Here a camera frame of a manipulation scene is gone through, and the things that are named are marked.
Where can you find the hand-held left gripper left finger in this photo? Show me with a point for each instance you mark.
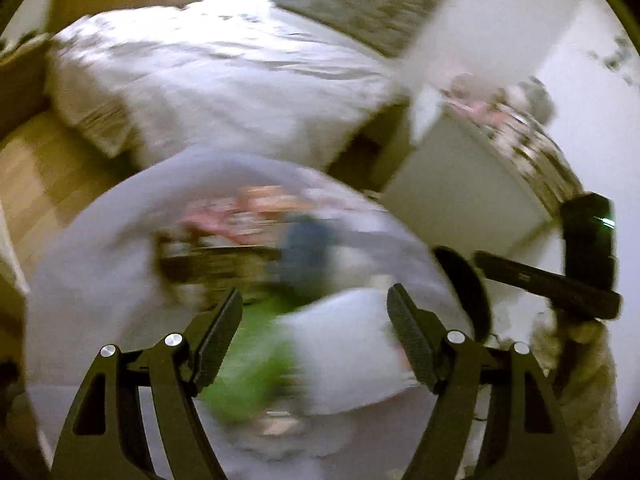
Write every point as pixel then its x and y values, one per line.
pixel 220 330

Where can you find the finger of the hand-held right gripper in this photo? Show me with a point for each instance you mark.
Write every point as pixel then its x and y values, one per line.
pixel 520 272

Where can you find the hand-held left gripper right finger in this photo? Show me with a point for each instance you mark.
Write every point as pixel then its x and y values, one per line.
pixel 407 330

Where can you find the green packet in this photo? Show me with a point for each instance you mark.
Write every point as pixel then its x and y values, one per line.
pixel 250 365

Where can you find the black trash bin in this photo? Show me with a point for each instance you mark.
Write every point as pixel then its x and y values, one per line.
pixel 465 285

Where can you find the gold foil wrapper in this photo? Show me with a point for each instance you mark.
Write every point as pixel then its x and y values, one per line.
pixel 215 262

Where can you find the stack of patterned books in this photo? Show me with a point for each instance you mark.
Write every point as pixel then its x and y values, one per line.
pixel 542 160

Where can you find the white cabinet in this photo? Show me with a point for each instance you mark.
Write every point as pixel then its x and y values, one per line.
pixel 450 185

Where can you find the blue grey packet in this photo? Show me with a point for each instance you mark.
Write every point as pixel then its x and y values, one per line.
pixel 307 247

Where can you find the grey plush toy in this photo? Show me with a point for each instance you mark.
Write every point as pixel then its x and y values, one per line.
pixel 537 97

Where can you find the pink toy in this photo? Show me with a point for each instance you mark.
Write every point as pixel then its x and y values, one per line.
pixel 475 102

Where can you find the bed with white blanket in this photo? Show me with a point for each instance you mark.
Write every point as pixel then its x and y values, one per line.
pixel 225 75

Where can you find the brown box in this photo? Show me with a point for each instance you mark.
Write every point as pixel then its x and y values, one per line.
pixel 20 85

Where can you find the green wall stickers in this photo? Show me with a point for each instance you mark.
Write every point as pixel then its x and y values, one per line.
pixel 615 57

